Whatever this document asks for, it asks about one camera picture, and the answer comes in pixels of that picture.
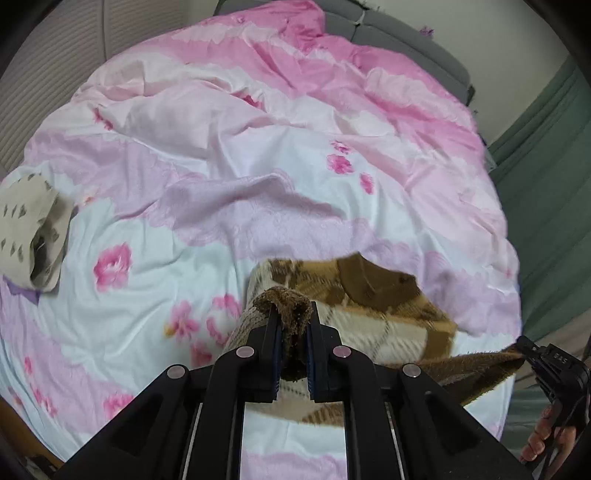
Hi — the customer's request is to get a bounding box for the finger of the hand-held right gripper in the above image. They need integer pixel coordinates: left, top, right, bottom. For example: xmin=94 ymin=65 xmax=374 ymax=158
xmin=515 ymin=335 xmax=555 ymax=393

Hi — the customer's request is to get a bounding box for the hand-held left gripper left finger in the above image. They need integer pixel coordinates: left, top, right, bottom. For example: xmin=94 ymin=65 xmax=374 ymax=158
xmin=54 ymin=316 xmax=281 ymax=480

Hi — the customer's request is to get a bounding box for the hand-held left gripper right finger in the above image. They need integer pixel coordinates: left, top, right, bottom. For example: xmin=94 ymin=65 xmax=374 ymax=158
xmin=307 ymin=301 xmax=537 ymax=480

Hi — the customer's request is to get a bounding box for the brown plaid fleece garment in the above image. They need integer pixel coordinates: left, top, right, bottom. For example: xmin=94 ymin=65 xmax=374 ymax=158
xmin=222 ymin=251 xmax=528 ymax=426

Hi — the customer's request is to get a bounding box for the person's right hand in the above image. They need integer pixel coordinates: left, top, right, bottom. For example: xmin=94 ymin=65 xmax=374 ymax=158
xmin=519 ymin=405 xmax=578 ymax=465

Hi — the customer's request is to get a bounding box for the green curtain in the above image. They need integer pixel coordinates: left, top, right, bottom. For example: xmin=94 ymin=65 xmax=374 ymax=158
xmin=487 ymin=55 xmax=591 ymax=344

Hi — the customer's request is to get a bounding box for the pink floral blanket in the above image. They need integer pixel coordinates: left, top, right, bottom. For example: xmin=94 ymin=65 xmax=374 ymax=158
xmin=0 ymin=0 xmax=522 ymax=480

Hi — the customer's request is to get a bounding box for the beige patterned small garment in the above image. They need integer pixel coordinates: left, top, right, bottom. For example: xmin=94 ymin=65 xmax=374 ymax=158
xmin=0 ymin=174 xmax=78 ymax=294

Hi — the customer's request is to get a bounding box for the beige ribbed panel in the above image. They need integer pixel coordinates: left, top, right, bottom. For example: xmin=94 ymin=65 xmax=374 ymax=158
xmin=0 ymin=0 xmax=222 ymax=174

